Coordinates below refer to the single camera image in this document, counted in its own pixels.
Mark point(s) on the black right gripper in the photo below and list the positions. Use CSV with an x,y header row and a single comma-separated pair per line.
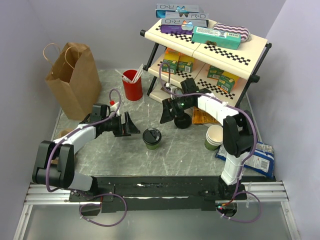
x,y
167,104

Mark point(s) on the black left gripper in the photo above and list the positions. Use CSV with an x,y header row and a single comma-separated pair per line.
x,y
130,128

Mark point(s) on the cardboard cup carrier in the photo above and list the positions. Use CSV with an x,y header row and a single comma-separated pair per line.
x,y
62,134

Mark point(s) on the green paper coffee cup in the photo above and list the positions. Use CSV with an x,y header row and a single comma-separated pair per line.
x,y
152,146

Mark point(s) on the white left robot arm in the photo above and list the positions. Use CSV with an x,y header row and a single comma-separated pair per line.
x,y
63,175

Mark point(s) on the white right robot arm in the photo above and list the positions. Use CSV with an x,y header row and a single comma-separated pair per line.
x,y
238,131

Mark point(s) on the stack of black lids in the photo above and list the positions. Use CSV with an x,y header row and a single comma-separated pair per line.
x,y
183,122

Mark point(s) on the orange snack bag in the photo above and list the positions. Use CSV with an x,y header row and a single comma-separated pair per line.
x,y
201,117

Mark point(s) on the red plastic cup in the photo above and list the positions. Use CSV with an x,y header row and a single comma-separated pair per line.
x,y
133,91

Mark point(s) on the stack of green paper cups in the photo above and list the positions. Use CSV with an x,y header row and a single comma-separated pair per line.
x,y
213,137

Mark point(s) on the green yellow box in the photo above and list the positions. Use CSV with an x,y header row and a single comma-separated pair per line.
x,y
214,72
170,61
185,63
227,81

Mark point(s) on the green yellow box far left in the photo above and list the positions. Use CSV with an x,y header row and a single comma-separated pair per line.
x,y
170,61

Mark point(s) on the green yellow box far right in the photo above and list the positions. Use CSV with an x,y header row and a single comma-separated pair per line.
x,y
227,81

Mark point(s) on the brown paper bag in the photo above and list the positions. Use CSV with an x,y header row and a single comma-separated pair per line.
x,y
74,80

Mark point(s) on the cream three-tier shelf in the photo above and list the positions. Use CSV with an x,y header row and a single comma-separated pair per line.
x,y
243,62

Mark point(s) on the teal rectangular box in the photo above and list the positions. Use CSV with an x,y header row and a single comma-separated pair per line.
x,y
217,38

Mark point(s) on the purple grey R+Co box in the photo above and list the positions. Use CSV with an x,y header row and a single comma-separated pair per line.
x,y
181,26

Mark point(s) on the blue chips bag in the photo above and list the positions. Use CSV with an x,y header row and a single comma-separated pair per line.
x,y
262,161

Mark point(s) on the top grey R+Co box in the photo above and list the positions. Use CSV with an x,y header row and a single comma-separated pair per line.
x,y
183,11

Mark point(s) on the purple wavy pouch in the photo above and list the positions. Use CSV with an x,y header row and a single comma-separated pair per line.
x,y
241,30

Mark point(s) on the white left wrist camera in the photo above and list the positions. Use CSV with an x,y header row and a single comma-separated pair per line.
x,y
114,107

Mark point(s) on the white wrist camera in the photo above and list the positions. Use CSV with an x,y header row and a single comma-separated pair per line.
x,y
114,107
172,90

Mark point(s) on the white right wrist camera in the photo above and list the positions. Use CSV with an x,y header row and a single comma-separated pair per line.
x,y
172,90

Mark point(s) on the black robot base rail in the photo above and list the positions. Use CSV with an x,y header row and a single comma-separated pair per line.
x,y
150,193

